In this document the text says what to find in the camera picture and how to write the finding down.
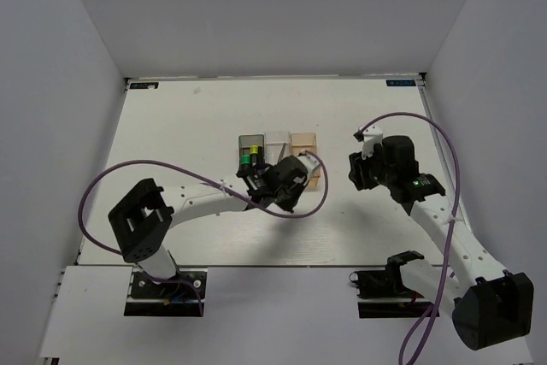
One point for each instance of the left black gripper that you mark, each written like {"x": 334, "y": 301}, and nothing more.
{"x": 288, "y": 203}

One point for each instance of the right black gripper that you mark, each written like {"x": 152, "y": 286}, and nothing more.
{"x": 359, "y": 168}

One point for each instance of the black handled scissors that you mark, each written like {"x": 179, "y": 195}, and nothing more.
{"x": 280, "y": 152}

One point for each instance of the green cap highlighter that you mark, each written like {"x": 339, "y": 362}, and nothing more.
{"x": 246, "y": 160}

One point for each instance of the yellow cap highlighter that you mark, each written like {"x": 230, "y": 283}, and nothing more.
{"x": 255, "y": 154}

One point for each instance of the purple cap highlighter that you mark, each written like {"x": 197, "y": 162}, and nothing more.
{"x": 260, "y": 160}

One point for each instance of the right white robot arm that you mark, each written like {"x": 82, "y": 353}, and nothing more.
{"x": 487, "y": 304}

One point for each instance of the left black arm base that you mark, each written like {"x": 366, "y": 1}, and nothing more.
{"x": 146, "y": 298}

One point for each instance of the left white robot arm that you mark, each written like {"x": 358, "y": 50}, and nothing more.
{"x": 142, "y": 218}

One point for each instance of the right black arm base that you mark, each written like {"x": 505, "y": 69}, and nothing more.
{"x": 382, "y": 295}

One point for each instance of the clear plastic bin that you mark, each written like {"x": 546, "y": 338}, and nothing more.
{"x": 273, "y": 140}

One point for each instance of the orange plastic bin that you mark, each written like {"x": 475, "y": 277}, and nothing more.
{"x": 306, "y": 141}

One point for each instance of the dark grey plastic bin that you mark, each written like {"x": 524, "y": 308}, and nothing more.
{"x": 244, "y": 144}

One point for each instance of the right blue corner label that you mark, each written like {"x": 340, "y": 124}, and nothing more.
{"x": 400, "y": 83}

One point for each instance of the blue corner label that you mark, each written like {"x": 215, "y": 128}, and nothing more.
{"x": 143, "y": 85}
{"x": 400, "y": 83}

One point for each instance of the left blue corner label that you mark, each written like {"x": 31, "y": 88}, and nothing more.
{"x": 143, "y": 85}

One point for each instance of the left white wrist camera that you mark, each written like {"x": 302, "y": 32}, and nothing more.
{"x": 310, "y": 162}

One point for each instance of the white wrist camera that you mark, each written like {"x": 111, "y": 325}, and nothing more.
{"x": 368, "y": 137}
{"x": 310, "y": 162}

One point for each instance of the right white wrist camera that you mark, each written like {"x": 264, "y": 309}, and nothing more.
{"x": 368, "y": 137}

